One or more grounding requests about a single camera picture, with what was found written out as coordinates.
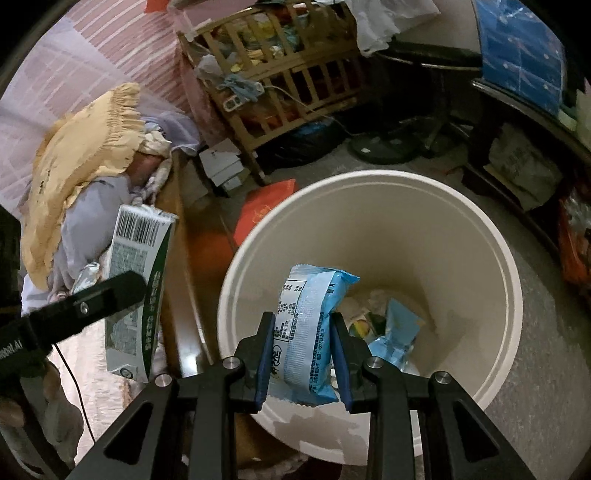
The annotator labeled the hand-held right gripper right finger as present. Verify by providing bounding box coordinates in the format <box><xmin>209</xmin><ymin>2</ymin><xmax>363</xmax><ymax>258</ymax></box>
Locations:
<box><xmin>329</xmin><ymin>313</ymin><xmax>536</xmax><ymax>480</ymax></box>

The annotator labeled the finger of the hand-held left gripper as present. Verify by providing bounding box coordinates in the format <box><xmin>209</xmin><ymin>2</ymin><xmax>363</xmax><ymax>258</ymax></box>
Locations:
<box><xmin>23</xmin><ymin>270</ymin><xmax>148</xmax><ymax>352</ymax></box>

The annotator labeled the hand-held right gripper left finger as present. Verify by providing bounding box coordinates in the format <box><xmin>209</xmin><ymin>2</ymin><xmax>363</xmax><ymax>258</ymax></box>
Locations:
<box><xmin>69</xmin><ymin>311</ymin><xmax>278</xmax><ymax>480</ymax></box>

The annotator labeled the light blue snack packet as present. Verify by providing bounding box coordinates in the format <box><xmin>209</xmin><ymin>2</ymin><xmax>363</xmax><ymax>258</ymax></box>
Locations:
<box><xmin>272</xmin><ymin>264</ymin><xmax>361</xmax><ymax>407</ymax></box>
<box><xmin>367</xmin><ymin>298</ymin><xmax>426</xmax><ymax>372</ymax></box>

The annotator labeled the green white carton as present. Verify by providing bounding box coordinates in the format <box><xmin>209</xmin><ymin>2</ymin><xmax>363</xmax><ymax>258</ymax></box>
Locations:
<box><xmin>104</xmin><ymin>204</ymin><xmax>178</xmax><ymax>383</ymax></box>

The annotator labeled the cream trash bin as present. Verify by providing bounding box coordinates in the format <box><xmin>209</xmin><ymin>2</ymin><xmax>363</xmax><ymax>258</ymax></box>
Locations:
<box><xmin>217</xmin><ymin>170</ymin><xmax>523</xmax><ymax>466</ymax></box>

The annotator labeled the person's left forearm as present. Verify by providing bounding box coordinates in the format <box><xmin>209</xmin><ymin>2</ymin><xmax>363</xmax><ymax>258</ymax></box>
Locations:
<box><xmin>0</xmin><ymin>362</ymin><xmax>85</xmax><ymax>472</ymax></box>

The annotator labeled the person's left hand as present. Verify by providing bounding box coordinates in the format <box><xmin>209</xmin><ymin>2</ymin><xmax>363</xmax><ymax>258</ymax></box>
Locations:
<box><xmin>0</xmin><ymin>397</ymin><xmax>26</xmax><ymax>428</ymax></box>

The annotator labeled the silver snack wrapper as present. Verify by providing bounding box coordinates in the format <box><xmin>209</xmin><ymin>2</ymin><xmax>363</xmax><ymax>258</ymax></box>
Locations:
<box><xmin>73</xmin><ymin>262</ymin><xmax>103</xmax><ymax>294</ymax></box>

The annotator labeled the lavender blanket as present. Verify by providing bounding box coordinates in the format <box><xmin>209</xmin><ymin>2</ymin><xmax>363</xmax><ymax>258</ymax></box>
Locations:
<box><xmin>21</xmin><ymin>113</ymin><xmax>199</xmax><ymax>315</ymax></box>

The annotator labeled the yellow frilled pillow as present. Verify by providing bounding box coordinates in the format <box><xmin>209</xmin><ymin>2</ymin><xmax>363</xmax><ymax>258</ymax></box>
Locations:
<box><xmin>21</xmin><ymin>82</ymin><xmax>141</xmax><ymax>291</ymax></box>

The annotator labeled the red orange bag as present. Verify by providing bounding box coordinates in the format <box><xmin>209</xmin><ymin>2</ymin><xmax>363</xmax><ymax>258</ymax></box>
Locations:
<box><xmin>233</xmin><ymin>179</ymin><xmax>296</xmax><ymax>246</ymax></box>

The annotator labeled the white cardboard box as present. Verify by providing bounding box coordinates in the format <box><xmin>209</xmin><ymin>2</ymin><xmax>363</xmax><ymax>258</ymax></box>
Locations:
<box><xmin>198</xmin><ymin>138</ymin><xmax>243</xmax><ymax>190</ymax></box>

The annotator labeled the black fan base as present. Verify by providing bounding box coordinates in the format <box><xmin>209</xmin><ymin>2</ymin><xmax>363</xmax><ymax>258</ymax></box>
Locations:
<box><xmin>348</xmin><ymin>122</ymin><xmax>426</xmax><ymax>164</ymax></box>

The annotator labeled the dark blue bag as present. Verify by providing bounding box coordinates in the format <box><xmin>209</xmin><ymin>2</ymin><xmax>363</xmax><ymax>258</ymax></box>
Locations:
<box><xmin>272</xmin><ymin>122</ymin><xmax>342</xmax><ymax>162</ymax></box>

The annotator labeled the pink mosquito net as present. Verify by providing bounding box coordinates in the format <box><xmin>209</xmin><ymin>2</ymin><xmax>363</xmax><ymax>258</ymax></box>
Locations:
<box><xmin>0</xmin><ymin>0</ymin><xmax>218</xmax><ymax>204</ymax></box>

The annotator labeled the teal cloth strip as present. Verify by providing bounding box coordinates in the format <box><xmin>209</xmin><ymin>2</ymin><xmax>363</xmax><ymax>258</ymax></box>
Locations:
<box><xmin>217</xmin><ymin>74</ymin><xmax>264</xmax><ymax>103</ymax></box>

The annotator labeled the orange plastic bag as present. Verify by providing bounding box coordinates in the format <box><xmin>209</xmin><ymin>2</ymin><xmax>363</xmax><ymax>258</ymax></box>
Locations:
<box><xmin>556</xmin><ymin>185</ymin><xmax>591</xmax><ymax>289</ymax></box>

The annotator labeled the grey plastic bag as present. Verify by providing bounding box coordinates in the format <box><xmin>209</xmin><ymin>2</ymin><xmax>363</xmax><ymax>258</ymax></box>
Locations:
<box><xmin>488</xmin><ymin>136</ymin><xmax>564</xmax><ymax>210</ymax></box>

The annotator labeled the wooden crib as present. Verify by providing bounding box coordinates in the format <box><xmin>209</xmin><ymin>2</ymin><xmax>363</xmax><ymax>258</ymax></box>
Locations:
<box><xmin>178</xmin><ymin>4</ymin><xmax>365</xmax><ymax>185</ymax></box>

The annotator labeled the black table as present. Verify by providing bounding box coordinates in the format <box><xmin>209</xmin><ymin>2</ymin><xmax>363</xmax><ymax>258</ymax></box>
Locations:
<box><xmin>464</xmin><ymin>78</ymin><xmax>591</xmax><ymax>278</ymax></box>

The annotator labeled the white cloth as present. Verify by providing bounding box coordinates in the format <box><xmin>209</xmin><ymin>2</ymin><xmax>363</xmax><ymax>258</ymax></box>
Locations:
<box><xmin>344</xmin><ymin>0</ymin><xmax>441</xmax><ymax>58</ymax></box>

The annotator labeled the blue patterned sheet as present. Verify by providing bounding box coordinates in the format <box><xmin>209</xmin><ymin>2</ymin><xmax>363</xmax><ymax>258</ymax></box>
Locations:
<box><xmin>475</xmin><ymin>0</ymin><xmax>568</xmax><ymax>116</ymax></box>

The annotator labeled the black cable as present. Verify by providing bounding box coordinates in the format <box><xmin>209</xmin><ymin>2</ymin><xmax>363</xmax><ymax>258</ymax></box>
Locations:
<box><xmin>52</xmin><ymin>342</ymin><xmax>95</xmax><ymax>444</ymax></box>

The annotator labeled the wooden bed frame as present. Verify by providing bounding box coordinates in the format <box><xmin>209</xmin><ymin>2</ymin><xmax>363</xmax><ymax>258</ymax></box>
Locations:
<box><xmin>154</xmin><ymin>148</ymin><xmax>241</xmax><ymax>379</ymax></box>

